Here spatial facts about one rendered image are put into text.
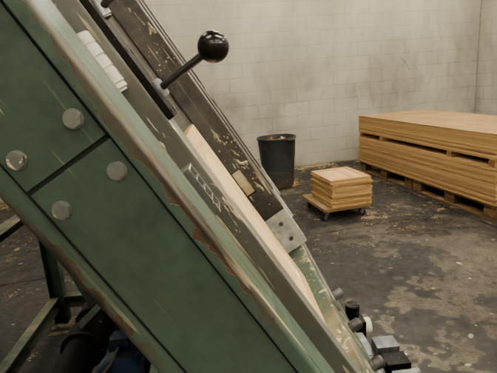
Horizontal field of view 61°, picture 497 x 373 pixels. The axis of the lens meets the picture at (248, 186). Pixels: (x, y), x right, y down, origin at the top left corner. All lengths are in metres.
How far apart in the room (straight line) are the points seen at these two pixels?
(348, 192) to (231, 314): 3.85
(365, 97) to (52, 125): 6.73
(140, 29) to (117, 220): 0.90
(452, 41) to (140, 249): 7.61
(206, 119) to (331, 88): 5.60
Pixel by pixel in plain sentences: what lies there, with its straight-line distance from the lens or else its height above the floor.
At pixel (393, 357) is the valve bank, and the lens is 1.09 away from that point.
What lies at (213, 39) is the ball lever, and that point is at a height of 1.45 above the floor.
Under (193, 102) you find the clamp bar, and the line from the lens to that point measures 1.18.
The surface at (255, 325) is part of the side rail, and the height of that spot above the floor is 1.20.
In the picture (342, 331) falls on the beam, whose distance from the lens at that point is 0.91.
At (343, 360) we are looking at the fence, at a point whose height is 0.97.
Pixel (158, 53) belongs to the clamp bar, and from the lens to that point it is 1.19.
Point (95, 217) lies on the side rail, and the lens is 0.34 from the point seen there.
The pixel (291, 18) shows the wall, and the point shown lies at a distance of 6.53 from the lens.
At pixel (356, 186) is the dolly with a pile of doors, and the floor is 0.32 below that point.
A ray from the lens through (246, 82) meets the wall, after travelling 6.28.
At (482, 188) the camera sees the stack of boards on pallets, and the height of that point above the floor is 0.28.
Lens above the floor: 1.40
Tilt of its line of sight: 14 degrees down
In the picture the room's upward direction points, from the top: 4 degrees counter-clockwise
